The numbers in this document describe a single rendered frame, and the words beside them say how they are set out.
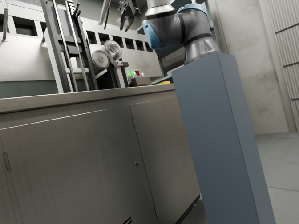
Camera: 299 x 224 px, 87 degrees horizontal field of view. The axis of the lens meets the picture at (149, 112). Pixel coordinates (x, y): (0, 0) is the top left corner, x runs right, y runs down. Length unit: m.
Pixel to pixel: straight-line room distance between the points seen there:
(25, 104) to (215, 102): 0.63
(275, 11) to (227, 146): 2.45
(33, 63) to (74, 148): 0.82
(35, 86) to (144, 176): 0.92
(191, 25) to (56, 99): 0.57
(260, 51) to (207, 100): 2.31
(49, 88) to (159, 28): 0.91
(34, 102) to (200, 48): 0.61
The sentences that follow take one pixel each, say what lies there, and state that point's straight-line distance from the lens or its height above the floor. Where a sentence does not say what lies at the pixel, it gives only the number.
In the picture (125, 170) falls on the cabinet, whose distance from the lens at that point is 0.78.
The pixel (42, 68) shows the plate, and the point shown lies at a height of 1.23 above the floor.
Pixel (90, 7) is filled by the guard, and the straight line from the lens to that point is 1.69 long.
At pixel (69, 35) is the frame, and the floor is 1.24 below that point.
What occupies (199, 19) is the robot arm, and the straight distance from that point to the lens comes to 0.73.
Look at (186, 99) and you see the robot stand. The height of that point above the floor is 0.77.
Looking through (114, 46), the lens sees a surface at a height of 1.27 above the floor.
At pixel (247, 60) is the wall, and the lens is 2.90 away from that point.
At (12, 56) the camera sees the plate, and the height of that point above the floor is 1.30.
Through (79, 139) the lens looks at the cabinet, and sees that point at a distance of 0.68.
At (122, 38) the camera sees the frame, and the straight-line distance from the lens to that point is 1.84.
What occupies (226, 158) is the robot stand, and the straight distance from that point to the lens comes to 0.65.
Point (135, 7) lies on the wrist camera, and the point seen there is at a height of 1.37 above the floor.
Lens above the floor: 0.76
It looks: 1 degrees down
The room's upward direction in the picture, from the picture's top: 14 degrees counter-clockwise
